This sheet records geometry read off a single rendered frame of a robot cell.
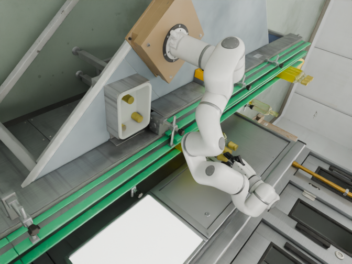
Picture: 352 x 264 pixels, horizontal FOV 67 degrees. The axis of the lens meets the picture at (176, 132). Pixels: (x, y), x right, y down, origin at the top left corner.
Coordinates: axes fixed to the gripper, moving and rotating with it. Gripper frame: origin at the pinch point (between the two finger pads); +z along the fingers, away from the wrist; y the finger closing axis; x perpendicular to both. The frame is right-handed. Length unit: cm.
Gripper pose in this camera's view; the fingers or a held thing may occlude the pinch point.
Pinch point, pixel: (226, 159)
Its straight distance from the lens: 127.7
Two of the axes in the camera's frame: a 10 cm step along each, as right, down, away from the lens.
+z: -5.6, -5.7, 6.0
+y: 1.1, -7.8, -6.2
